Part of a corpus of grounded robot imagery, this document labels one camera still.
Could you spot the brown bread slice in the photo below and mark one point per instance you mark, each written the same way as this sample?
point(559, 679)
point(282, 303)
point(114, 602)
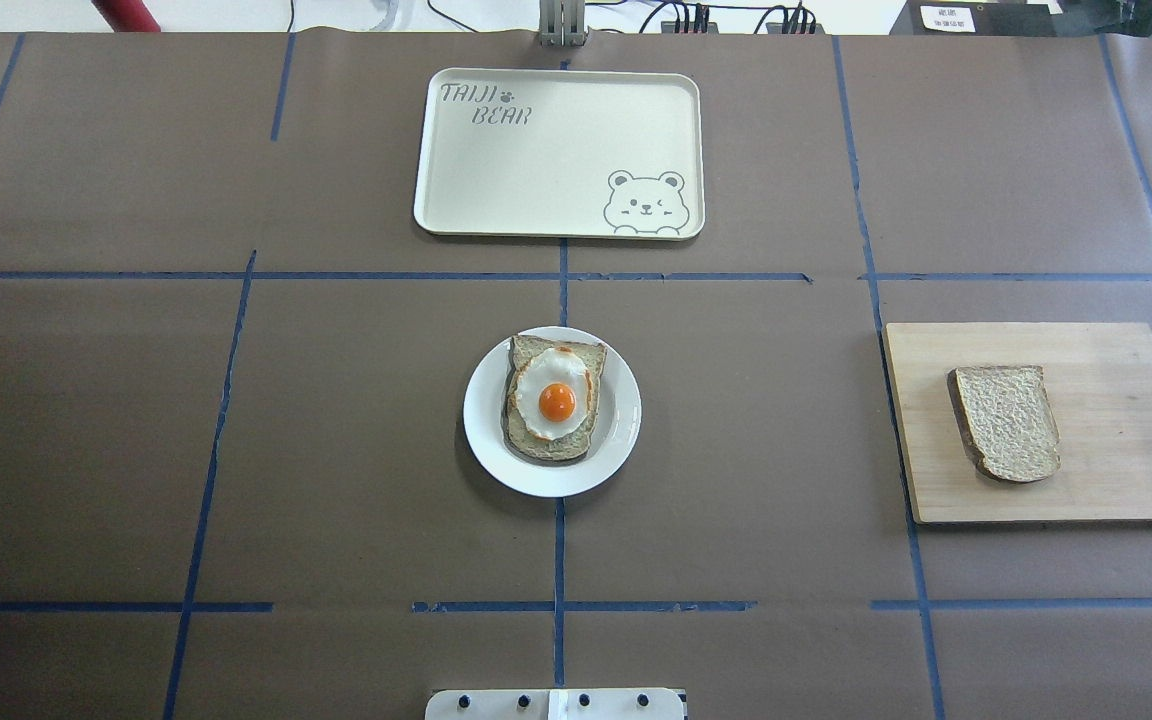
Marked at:
point(1006, 422)

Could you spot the bread slice under egg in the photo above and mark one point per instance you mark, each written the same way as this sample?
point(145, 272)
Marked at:
point(522, 348)

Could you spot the white round plate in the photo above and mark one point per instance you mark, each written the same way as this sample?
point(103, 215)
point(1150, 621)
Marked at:
point(613, 437)

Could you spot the fried egg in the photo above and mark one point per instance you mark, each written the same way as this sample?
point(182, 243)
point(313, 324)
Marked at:
point(553, 393)

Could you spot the cream bear serving tray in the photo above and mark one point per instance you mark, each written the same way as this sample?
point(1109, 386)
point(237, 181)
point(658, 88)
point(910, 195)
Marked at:
point(561, 153)

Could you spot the black box with label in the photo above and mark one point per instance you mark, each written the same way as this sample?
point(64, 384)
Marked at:
point(974, 18)

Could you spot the wooden cutting board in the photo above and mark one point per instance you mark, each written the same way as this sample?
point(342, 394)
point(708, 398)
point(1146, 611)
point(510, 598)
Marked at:
point(1098, 379)

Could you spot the red cylinder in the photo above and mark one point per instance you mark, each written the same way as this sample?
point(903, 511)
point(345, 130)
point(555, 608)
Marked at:
point(127, 16)

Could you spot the aluminium frame post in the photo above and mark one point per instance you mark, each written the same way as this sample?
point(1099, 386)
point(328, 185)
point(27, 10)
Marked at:
point(562, 23)

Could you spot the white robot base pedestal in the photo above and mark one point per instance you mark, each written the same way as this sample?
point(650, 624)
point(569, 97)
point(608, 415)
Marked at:
point(558, 703)

